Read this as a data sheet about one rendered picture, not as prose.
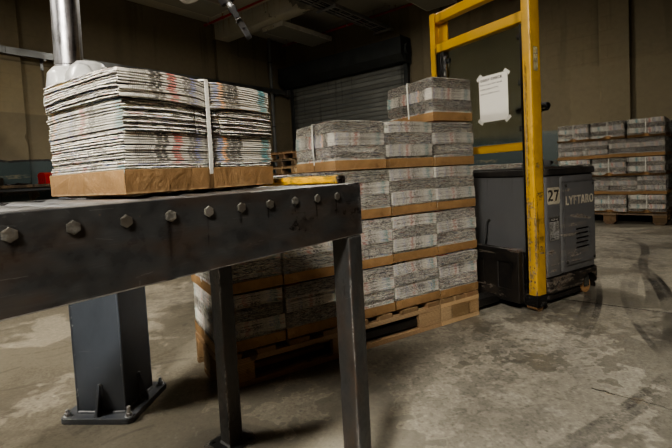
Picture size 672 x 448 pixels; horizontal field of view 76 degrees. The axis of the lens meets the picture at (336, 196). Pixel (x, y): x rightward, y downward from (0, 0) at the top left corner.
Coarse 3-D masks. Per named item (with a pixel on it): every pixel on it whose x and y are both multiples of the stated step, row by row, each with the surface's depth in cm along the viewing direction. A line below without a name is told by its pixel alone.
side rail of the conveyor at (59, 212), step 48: (240, 192) 75; (288, 192) 82; (336, 192) 93; (0, 240) 48; (48, 240) 51; (96, 240) 55; (144, 240) 60; (192, 240) 66; (240, 240) 73; (288, 240) 82; (0, 288) 48; (48, 288) 51; (96, 288) 55
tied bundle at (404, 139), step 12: (384, 132) 206; (396, 132) 207; (408, 132) 211; (420, 132) 216; (384, 144) 207; (396, 144) 206; (408, 144) 210; (420, 144) 214; (396, 156) 207; (408, 156) 211; (420, 156) 215; (384, 168) 210; (396, 168) 209
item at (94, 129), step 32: (64, 96) 84; (96, 96) 77; (128, 96) 75; (160, 96) 80; (192, 96) 86; (64, 128) 87; (96, 128) 80; (128, 128) 75; (160, 128) 80; (192, 128) 86; (64, 160) 87; (96, 160) 80; (128, 160) 75; (160, 160) 81; (192, 160) 87; (160, 192) 81
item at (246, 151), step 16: (224, 96) 93; (240, 96) 96; (256, 96) 100; (224, 112) 93; (240, 112) 97; (256, 112) 101; (224, 128) 93; (240, 128) 96; (256, 128) 101; (224, 144) 93; (240, 144) 97; (256, 144) 101; (224, 160) 94; (240, 160) 97; (256, 160) 101
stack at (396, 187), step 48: (384, 192) 204; (432, 192) 220; (384, 240) 203; (432, 240) 219; (288, 288) 179; (384, 288) 204; (432, 288) 220; (240, 336) 169; (336, 336) 191; (240, 384) 169
